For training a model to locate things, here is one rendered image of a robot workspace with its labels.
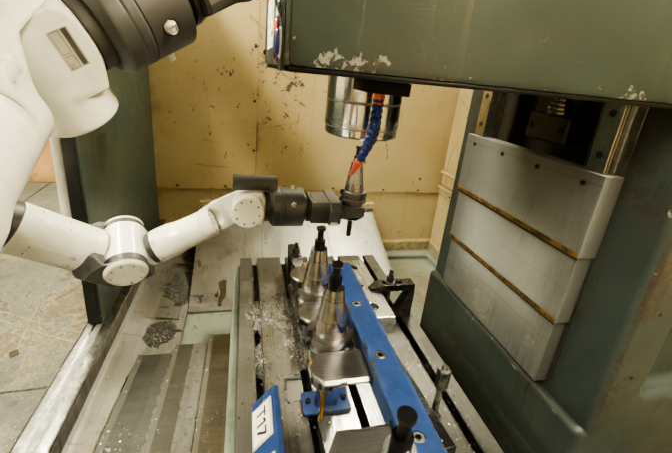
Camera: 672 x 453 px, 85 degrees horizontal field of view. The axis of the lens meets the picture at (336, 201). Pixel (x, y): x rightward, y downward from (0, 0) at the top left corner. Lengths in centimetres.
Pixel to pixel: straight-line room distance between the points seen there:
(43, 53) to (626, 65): 69
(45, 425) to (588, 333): 116
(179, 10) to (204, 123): 144
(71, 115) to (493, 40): 47
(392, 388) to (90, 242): 60
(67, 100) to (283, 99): 147
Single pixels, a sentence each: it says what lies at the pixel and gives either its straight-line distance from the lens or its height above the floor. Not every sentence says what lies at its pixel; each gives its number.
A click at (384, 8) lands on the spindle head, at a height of 163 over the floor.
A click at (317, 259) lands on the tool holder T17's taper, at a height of 128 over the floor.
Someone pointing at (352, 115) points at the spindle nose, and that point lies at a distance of 74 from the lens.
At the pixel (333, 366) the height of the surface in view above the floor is 122.
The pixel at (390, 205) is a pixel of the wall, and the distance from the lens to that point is 207.
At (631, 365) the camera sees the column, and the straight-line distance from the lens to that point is 101.
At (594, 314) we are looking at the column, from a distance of 97.
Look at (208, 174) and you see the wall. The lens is 186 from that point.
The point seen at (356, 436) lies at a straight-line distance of 44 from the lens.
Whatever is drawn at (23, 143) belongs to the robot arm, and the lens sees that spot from 29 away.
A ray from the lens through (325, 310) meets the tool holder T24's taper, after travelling 50.
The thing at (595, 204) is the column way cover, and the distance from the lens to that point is 89.
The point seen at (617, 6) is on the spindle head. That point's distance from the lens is 67.
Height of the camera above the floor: 156
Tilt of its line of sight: 19 degrees down
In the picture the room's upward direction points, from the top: 6 degrees clockwise
